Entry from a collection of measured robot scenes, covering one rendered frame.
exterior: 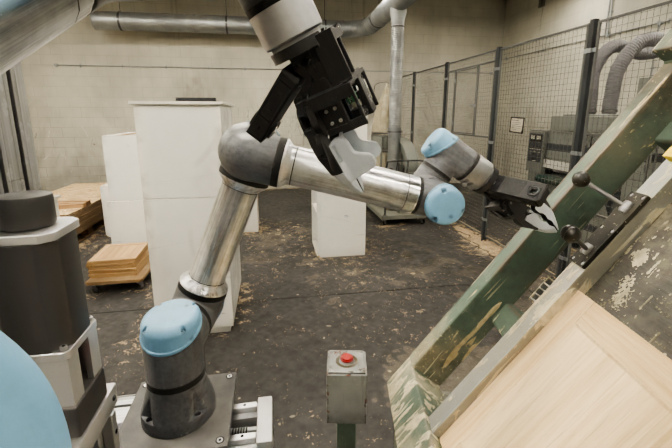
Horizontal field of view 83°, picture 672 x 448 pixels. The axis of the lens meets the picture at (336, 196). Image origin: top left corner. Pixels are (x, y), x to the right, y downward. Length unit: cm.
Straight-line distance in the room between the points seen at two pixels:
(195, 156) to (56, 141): 698
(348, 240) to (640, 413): 398
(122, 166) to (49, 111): 502
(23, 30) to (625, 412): 90
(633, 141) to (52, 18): 124
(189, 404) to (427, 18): 917
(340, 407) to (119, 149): 399
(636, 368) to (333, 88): 69
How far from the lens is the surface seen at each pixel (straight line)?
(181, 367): 88
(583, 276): 102
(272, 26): 46
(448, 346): 128
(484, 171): 90
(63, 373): 63
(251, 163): 71
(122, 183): 484
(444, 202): 73
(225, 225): 88
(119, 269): 428
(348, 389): 126
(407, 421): 121
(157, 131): 289
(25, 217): 58
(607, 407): 87
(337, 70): 46
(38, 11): 36
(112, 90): 922
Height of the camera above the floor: 167
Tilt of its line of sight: 12 degrees down
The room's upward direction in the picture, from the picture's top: straight up
